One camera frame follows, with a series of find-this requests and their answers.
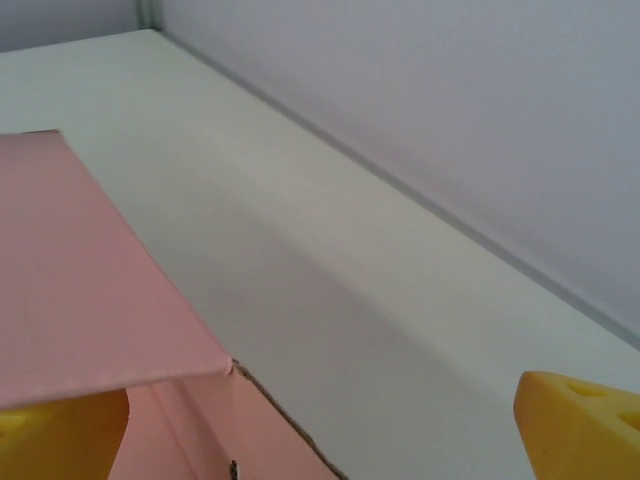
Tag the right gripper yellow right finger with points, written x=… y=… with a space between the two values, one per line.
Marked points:
x=580 y=435

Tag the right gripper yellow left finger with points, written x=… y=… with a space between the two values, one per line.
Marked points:
x=55 y=440

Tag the pink paper box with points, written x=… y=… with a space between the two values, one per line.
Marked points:
x=75 y=250

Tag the aluminium frame corner post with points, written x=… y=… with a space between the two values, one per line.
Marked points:
x=147 y=12

